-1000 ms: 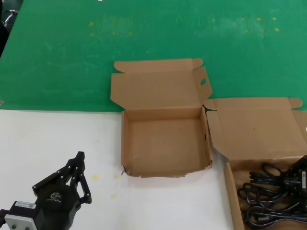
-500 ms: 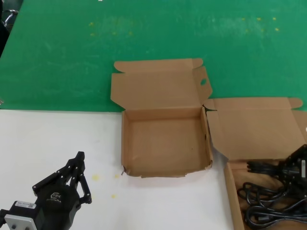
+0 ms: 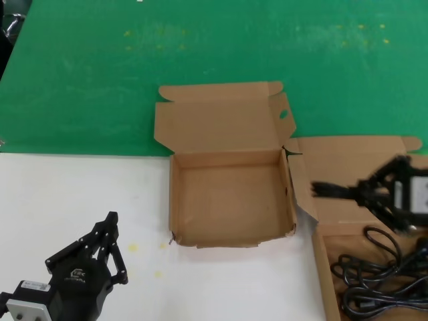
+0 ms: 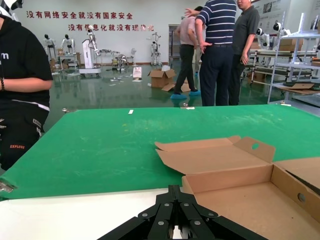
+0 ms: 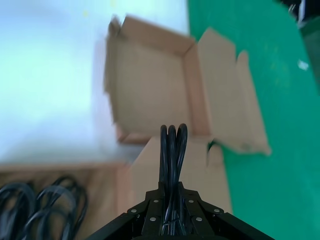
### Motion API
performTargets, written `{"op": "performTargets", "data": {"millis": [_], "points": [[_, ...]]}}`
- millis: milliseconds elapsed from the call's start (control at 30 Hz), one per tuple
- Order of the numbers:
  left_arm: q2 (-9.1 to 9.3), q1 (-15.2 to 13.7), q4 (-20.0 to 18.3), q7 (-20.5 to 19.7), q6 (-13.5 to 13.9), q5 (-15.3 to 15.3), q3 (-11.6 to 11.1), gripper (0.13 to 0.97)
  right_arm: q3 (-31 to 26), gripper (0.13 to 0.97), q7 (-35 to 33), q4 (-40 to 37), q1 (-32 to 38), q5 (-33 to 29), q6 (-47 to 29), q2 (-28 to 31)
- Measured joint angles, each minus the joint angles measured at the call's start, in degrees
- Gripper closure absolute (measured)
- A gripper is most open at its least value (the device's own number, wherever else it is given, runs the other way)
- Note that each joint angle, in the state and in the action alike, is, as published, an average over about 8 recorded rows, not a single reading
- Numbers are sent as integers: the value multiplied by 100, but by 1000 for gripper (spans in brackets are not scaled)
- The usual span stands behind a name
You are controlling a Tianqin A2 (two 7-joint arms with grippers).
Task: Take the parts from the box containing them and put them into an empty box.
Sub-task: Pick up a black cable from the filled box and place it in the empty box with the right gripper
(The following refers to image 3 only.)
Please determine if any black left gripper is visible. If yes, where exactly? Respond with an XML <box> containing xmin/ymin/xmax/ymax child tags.
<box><xmin>45</xmin><ymin>210</ymin><xmax>130</xmax><ymax>321</ymax></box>

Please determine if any green table mat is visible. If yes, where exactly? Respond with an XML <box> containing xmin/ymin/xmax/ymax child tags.
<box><xmin>0</xmin><ymin>0</ymin><xmax>428</xmax><ymax>158</ymax></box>

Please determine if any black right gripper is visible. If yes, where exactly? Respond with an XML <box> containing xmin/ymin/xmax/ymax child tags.
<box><xmin>356</xmin><ymin>154</ymin><xmax>428</xmax><ymax>237</ymax></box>

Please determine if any chrome metal frame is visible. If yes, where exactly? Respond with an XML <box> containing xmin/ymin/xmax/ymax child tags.
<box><xmin>4</xmin><ymin>13</ymin><xmax>25</xmax><ymax>36</ymax></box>

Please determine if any torn open cardboard box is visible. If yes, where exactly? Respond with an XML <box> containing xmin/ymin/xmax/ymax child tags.
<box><xmin>154</xmin><ymin>81</ymin><xmax>298</xmax><ymax>250</ymax></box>

